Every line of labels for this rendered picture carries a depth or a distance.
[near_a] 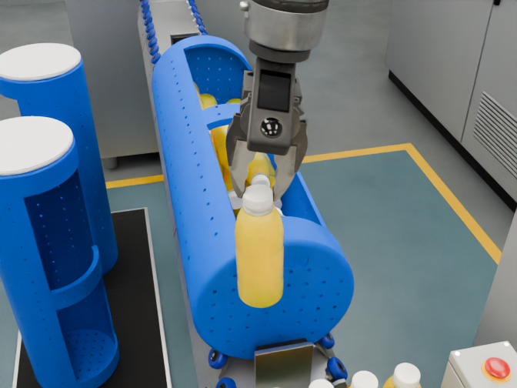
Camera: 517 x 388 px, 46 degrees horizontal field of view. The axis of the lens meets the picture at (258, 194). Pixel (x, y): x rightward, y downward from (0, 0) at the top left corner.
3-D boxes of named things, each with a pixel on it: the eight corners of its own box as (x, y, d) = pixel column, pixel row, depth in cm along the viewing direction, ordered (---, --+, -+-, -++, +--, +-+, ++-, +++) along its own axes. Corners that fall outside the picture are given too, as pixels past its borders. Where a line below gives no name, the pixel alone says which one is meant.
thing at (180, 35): (201, 71, 215) (198, 29, 206) (202, 76, 212) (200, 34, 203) (173, 74, 214) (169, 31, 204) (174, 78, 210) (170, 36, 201)
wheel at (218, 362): (227, 340, 111) (218, 337, 110) (231, 359, 108) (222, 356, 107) (213, 355, 113) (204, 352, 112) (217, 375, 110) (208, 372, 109)
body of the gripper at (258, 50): (293, 117, 80) (309, 29, 73) (298, 150, 73) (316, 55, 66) (236, 111, 80) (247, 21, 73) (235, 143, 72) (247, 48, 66)
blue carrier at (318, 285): (246, 125, 183) (255, 35, 167) (339, 352, 114) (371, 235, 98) (151, 127, 176) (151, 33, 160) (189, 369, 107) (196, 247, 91)
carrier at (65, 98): (93, 229, 266) (34, 260, 250) (53, 38, 214) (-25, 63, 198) (131, 259, 250) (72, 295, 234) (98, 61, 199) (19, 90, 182)
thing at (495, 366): (500, 359, 93) (502, 354, 92) (513, 378, 90) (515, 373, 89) (478, 363, 92) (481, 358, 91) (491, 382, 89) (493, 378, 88)
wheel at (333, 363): (331, 351, 108) (322, 357, 108) (339, 371, 104) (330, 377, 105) (345, 361, 111) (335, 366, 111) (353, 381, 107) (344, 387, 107)
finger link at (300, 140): (306, 167, 77) (306, 105, 72) (307, 173, 76) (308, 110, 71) (269, 168, 77) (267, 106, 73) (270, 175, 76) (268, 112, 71)
